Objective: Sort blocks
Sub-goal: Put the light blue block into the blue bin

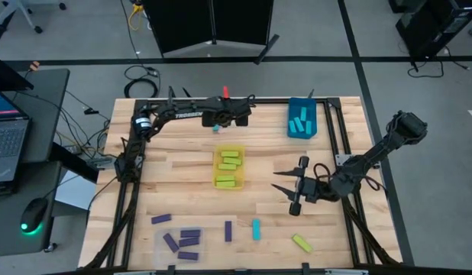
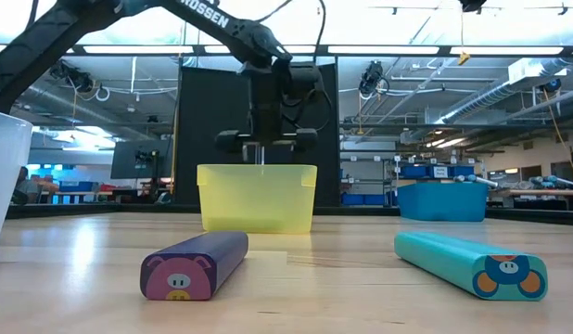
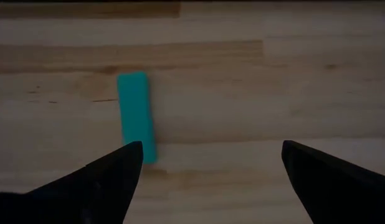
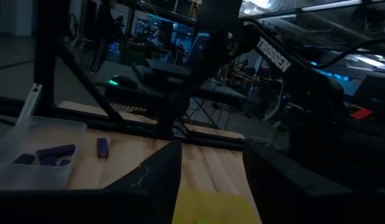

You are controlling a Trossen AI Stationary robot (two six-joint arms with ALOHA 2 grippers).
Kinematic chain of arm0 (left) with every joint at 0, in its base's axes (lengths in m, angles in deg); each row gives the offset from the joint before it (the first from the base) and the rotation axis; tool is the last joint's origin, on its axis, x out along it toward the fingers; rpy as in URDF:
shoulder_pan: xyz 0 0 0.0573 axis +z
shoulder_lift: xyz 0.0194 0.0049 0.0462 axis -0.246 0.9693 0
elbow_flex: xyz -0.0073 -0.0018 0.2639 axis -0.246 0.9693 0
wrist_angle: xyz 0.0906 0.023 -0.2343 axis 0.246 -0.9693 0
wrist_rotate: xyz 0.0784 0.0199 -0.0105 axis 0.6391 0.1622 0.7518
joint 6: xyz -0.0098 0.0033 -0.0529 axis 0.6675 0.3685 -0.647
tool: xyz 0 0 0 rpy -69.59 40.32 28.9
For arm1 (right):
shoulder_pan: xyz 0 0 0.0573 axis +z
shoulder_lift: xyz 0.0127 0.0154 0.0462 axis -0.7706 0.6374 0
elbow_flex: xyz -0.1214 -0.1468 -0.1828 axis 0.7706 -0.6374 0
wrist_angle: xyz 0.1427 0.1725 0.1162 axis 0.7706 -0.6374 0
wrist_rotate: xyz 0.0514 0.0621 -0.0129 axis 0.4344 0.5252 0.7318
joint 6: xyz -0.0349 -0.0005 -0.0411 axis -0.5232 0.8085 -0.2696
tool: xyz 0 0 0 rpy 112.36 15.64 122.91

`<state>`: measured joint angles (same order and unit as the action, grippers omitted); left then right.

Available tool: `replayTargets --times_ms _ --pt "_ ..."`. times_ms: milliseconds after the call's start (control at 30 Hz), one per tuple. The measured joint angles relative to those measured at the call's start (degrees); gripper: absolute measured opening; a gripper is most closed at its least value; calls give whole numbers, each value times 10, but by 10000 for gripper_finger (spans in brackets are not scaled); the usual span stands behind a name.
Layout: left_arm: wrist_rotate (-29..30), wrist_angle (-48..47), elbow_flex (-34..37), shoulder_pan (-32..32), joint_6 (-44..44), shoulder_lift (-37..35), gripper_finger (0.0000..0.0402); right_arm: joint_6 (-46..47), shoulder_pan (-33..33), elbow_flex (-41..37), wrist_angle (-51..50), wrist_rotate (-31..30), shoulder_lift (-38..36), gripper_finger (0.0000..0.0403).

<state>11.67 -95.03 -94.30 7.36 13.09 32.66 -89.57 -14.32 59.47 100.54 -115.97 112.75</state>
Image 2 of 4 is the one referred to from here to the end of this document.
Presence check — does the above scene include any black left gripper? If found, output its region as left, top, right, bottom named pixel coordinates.
left=215, top=59, right=319, bottom=166

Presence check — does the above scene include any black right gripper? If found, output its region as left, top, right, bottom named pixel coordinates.
left=458, top=0, right=488, bottom=13

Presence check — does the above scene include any purple block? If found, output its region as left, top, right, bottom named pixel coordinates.
left=139, top=230, right=249, bottom=302

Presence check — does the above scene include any teal block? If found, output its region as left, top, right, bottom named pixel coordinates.
left=393, top=231, right=549, bottom=302

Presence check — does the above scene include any yellow translucent bin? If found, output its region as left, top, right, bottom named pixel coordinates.
left=196, top=163, right=319, bottom=235

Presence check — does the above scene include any black folding partition screen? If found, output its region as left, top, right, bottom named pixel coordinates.
left=174, top=63, right=342, bottom=209

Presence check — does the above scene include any ceiling strip light row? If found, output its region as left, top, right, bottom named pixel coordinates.
left=0, top=44, right=573, bottom=56

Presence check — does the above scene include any black ceiling-hung device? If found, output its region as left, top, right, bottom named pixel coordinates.
left=48, top=59, right=96, bottom=94
left=359, top=59, right=390, bottom=97

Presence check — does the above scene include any storage shelf with bins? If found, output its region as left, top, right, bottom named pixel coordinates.
left=339, top=155, right=490, bottom=208

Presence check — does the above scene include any blue plastic bin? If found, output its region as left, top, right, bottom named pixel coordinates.
left=396, top=181, right=490, bottom=223

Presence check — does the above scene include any background wooden desk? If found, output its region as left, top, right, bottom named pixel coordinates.
left=29, top=187, right=144, bottom=205

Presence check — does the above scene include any wooden workbench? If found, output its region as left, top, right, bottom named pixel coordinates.
left=490, top=187, right=573, bottom=211

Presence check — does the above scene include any person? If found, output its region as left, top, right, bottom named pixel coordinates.
left=10, top=165, right=56, bottom=206

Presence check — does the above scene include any white translucent bin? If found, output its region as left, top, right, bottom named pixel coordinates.
left=0, top=109, right=34, bottom=261

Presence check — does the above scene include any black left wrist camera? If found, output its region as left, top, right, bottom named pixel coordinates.
left=286, top=62, right=325, bottom=92

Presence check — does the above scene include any silver ventilation duct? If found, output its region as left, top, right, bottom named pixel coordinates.
left=0, top=69, right=144, bottom=140
left=434, top=58, right=570, bottom=125

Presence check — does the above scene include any black aluminium table frame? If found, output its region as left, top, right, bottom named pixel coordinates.
left=6, top=203, right=573, bottom=226

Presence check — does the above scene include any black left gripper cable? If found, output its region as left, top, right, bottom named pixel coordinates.
left=256, top=0, right=335, bottom=134

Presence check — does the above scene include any black wall monitor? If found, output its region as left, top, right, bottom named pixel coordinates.
left=109, top=139, right=174, bottom=181

